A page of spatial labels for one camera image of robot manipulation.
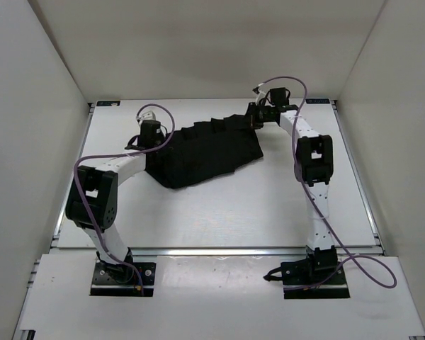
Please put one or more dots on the black pleated skirt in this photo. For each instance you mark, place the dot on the black pleated skirt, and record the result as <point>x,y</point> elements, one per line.
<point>208,149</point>

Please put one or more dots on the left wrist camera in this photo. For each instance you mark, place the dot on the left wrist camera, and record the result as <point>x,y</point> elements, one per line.
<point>147,115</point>

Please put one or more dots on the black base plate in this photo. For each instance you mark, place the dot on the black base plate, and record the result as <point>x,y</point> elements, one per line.
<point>121,281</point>
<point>308,279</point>

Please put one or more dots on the aluminium front rail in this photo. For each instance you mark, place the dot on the aluminium front rail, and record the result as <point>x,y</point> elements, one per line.
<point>255,251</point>

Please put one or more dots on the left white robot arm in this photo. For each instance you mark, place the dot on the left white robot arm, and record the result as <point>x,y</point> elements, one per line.
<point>92,205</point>

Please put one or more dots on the left blue table label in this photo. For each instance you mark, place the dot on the left blue table label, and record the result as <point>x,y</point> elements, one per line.
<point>107,103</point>

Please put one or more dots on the right blue table label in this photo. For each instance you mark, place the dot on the right blue table label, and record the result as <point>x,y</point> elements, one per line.
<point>317,101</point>

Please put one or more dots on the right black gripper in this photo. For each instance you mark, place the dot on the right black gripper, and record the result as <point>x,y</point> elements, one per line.
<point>253,116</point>

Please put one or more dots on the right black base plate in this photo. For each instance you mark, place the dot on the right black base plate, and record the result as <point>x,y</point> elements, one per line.
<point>308,279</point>

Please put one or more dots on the blue table label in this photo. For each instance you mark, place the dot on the blue table label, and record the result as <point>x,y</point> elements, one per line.
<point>317,101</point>
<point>107,103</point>

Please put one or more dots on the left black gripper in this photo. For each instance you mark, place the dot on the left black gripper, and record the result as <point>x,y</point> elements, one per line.
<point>161,153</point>

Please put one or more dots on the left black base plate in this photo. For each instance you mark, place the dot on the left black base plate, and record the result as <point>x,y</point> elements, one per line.
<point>121,281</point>

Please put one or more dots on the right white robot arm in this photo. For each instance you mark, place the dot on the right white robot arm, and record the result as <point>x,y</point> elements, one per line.
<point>313,169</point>

